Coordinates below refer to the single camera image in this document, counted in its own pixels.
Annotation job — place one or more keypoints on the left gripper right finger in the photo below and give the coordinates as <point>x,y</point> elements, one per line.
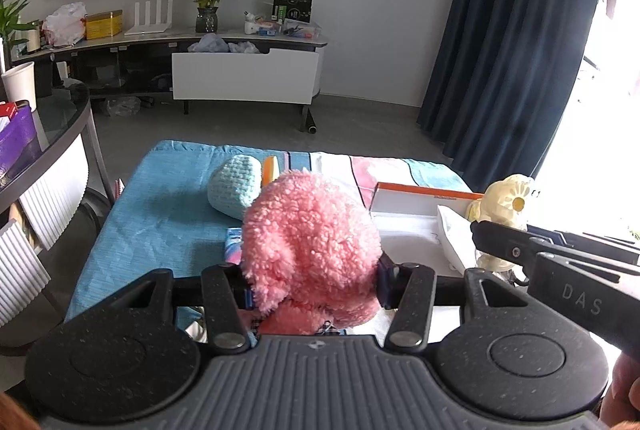
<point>388,283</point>

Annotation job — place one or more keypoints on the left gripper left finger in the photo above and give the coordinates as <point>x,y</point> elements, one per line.
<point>242,292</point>

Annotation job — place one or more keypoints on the pink fluffy plush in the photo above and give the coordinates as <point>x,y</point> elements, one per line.
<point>310,255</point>

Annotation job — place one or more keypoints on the cream plastic glove bundle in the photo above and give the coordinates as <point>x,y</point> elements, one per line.
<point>505,202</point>

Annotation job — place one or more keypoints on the person's right hand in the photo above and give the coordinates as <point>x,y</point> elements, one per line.
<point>621,404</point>

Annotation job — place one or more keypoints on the person's left hand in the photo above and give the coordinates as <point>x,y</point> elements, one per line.
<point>13,417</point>

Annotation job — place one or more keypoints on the blue tissue pack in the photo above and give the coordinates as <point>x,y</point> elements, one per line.
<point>233,246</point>

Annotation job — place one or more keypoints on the orange white cardboard box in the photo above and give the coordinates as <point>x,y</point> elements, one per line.
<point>425,225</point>

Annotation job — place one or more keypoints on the light blue knitted pouch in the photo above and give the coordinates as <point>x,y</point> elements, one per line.
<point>233,187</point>

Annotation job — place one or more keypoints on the striped blue table cloth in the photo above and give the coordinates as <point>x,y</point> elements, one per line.
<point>163,219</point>

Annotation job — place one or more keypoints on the yellow folded cloth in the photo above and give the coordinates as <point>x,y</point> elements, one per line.
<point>270,170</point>

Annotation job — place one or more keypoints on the white tv cabinet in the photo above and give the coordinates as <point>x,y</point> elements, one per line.
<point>284,69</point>

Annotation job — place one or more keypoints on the purple tray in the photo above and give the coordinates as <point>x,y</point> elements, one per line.
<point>19,144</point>

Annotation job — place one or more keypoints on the white router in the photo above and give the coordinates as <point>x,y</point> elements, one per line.
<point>148,21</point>

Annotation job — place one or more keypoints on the black green box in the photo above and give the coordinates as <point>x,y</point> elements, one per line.
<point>296,10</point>

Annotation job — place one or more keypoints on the dark blue curtain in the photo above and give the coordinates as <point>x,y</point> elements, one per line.
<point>502,78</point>

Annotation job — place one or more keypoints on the yellow box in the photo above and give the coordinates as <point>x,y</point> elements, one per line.
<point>104,24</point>

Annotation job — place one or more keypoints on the white paper cup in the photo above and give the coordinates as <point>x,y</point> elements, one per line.
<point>19,84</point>

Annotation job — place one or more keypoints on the white plastic bag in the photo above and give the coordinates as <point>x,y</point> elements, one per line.
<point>66,26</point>

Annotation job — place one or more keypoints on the green plant on table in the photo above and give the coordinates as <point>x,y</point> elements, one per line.
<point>10,25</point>

